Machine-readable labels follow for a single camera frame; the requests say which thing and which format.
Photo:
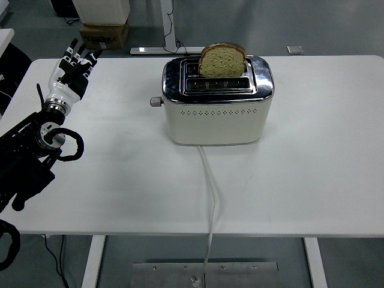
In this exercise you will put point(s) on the small grey floor plate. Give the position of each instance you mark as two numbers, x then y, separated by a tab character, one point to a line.
295	50

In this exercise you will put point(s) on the black box on floor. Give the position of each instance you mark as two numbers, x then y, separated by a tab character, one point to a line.
64	7

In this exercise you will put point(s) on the cream and chrome toaster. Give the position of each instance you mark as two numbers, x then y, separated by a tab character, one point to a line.
216	126

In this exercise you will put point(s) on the white table leg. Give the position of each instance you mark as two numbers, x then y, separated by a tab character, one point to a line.
315	261
93	261

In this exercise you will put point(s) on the grey metal plate with screws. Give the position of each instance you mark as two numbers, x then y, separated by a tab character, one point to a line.
168	274

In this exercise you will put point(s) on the black chair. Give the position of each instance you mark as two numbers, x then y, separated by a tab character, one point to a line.
13	63

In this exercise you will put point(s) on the white side table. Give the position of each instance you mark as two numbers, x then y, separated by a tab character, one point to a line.
6	39

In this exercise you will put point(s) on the white power plug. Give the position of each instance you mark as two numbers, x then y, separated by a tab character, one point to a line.
196	280

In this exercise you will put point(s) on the white plastic container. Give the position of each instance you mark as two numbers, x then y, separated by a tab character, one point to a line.
102	10

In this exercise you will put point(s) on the brown cardboard box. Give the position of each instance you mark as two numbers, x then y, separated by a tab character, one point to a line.
105	33

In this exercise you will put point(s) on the brown bread slice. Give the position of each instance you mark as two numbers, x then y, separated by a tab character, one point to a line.
222	63

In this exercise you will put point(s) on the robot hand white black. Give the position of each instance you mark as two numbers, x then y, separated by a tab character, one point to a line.
63	90

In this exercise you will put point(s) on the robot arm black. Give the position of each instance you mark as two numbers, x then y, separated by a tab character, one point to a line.
24	174

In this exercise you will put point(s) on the white desk leg with foot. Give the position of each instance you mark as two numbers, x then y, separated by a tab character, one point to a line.
167	24

